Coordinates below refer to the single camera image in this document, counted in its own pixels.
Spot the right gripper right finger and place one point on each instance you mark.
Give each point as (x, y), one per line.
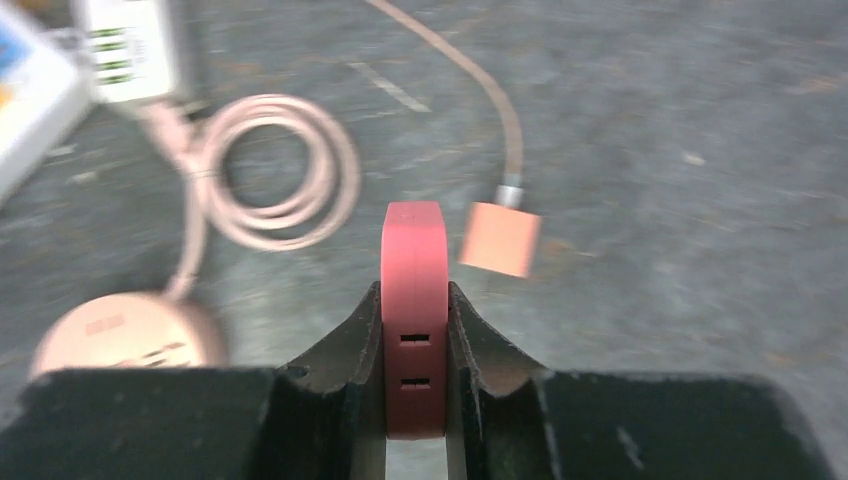
(511, 417)

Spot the white long power strip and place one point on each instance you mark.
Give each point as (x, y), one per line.
(44, 95)

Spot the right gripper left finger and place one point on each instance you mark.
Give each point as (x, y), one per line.
(320, 416)

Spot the white green small power strip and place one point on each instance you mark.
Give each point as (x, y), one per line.
(134, 49)

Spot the orange square plug with cable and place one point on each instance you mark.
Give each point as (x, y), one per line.
(499, 236)

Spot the pink round socket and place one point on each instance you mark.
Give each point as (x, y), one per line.
(131, 330)

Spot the pink red plug adapter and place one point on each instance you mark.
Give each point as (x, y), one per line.
(414, 311)

